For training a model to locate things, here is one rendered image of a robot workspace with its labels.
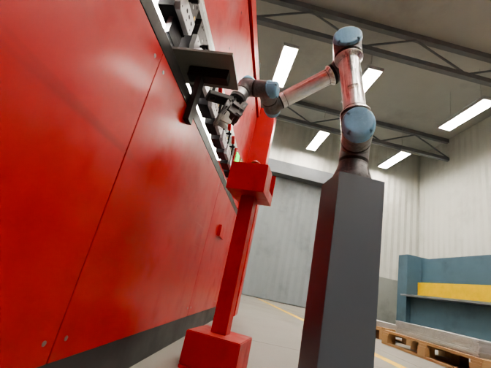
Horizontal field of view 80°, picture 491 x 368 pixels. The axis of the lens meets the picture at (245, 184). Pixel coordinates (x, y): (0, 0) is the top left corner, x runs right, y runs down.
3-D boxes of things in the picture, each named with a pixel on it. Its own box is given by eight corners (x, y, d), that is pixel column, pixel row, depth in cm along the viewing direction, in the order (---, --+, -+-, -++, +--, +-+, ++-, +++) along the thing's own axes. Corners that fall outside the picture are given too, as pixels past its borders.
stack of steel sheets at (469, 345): (549, 372, 237) (547, 355, 241) (480, 358, 230) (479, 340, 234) (445, 342, 333) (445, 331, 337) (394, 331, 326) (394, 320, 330)
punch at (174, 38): (166, 36, 105) (174, 16, 108) (161, 35, 105) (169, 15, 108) (174, 56, 114) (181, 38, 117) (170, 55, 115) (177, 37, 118)
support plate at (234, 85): (232, 55, 95) (233, 52, 95) (156, 47, 98) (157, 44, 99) (237, 90, 111) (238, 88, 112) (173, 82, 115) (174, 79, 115)
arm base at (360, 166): (359, 192, 125) (362, 171, 128) (379, 182, 111) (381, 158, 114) (326, 184, 125) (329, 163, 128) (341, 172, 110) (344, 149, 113)
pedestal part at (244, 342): (247, 390, 92) (254, 348, 96) (177, 367, 99) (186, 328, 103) (259, 375, 110) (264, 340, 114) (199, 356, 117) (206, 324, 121)
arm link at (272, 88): (282, 93, 136) (260, 91, 139) (278, 76, 126) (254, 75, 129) (278, 106, 133) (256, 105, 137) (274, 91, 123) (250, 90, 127)
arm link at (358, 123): (373, 152, 114) (359, 47, 134) (379, 132, 100) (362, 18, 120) (341, 155, 117) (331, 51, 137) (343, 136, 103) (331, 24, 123)
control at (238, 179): (263, 192, 115) (271, 151, 121) (225, 187, 119) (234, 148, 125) (270, 207, 133) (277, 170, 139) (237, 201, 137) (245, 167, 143)
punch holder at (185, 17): (179, 4, 103) (191, -29, 108) (156, 2, 104) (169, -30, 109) (190, 39, 117) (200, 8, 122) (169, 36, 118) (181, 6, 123)
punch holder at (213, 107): (210, 104, 159) (218, 80, 164) (196, 103, 160) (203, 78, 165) (215, 120, 173) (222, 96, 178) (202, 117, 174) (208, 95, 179)
